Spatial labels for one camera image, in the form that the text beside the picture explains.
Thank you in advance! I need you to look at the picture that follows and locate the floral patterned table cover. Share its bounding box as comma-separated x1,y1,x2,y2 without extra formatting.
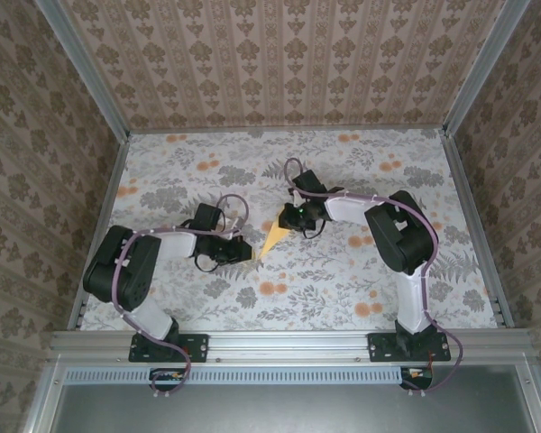
78,128,500,333

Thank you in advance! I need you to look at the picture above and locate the grey metal panel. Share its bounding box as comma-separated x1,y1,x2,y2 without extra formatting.
49,364,541,433

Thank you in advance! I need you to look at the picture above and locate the thin black right gripper cable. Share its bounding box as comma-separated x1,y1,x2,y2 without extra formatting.
300,219,327,241

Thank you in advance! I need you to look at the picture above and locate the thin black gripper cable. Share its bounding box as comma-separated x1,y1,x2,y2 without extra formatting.
191,192,251,275
300,219,327,241

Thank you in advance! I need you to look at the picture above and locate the thin black left gripper cable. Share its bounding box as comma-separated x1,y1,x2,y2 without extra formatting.
191,192,251,275

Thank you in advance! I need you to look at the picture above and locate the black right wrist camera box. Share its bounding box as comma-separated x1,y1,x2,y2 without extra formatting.
291,170,328,198

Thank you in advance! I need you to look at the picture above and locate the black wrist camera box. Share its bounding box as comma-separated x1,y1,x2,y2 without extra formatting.
291,170,328,198
193,202,244,240

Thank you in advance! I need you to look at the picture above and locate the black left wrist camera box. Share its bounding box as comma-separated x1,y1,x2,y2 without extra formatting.
193,202,244,240

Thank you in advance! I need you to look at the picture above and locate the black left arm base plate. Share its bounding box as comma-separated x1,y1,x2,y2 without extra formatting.
129,333,209,364

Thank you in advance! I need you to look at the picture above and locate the long aluminium mounting rail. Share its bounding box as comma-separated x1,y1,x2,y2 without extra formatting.
49,328,536,364

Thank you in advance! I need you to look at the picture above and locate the aluminium side rail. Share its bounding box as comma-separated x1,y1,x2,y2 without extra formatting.
442,128,518,330
65,133,132,333

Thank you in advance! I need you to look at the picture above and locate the grey slotted cable duct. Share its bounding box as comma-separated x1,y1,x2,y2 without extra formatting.
65,365,434,385

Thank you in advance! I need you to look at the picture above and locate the black wiring connector mount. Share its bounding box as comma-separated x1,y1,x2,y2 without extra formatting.
399,365,434,392
149,367,188,392

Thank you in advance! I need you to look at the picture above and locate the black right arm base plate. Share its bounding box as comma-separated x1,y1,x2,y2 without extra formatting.
368,332,452,364

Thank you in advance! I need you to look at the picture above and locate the aluminium frame post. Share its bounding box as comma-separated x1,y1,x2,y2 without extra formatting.
441,0,536,136
35,0,132,141

